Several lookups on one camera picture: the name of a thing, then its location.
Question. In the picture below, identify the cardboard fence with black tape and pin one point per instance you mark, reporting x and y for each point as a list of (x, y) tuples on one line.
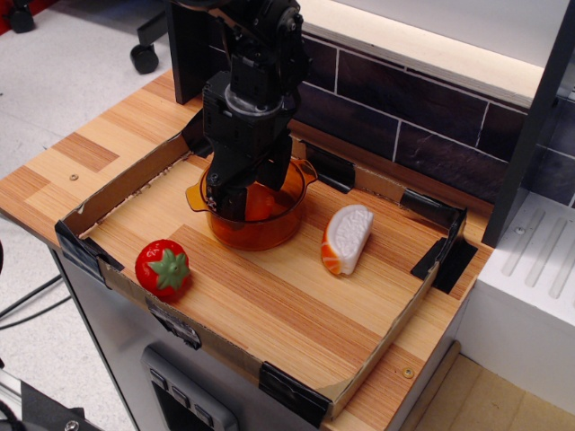
[(273, 335)]

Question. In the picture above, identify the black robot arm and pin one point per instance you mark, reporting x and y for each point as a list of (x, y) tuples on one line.
[(264, 45)]

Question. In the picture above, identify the black equipment bottom left corner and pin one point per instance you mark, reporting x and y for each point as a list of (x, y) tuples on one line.
[(23, 407)]

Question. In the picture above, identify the black office chair base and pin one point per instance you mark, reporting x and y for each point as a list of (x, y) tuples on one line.
[(143, 56)]

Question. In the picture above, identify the white toy sink drainboard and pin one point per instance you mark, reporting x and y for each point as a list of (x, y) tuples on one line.
[(534, 260)]

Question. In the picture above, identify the red toy strawberry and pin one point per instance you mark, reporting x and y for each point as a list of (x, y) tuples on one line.
[(162, 268)]

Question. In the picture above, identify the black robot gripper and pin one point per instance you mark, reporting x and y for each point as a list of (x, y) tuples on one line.
[(250, 141)]

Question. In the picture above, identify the black post of backsplash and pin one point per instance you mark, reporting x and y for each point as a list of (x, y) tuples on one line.
[(196, 49)]

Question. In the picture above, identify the orange transparent plastic pot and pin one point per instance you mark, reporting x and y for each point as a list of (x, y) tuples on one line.
[(282, 224)]

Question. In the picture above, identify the orange toy carrot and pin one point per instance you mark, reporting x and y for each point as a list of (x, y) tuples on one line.
[(259, 203)]

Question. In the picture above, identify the salmon sushi toy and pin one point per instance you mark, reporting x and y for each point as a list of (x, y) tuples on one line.
[(345, 237)]

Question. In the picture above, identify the grey control panel with buttons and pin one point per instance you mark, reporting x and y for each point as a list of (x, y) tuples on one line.
[(184, 405)]

